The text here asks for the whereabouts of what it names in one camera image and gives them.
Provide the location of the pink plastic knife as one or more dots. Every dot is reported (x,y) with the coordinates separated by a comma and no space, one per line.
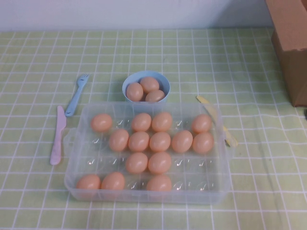
(57,139)

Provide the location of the brown egg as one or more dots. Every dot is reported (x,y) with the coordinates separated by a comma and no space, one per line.
(150,83)
(88,182)
(159,183)
(141,122)
(136,163)
(138,141)
(162,121)
(134,92)
(119,140)
(101,122)
(182,141)
(203,142)
(113,181)
(159,163)
(201,123)
(156,96)
(160,141)

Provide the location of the green checked tablecloth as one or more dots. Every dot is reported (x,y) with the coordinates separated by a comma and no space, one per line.
(36,48)

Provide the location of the brown cardboard box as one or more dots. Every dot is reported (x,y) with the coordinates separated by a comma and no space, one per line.
(290,72)

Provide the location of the light blue bowl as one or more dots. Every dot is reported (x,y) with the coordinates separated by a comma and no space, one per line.
(166,82)

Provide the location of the yellow plastic utensil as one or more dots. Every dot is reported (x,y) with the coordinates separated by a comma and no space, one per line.
(232,141)

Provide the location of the clear plastic egg box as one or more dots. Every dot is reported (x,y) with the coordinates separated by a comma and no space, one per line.
(211,172)

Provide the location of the light blue plastic fork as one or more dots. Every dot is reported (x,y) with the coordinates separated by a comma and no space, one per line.
(72,106)

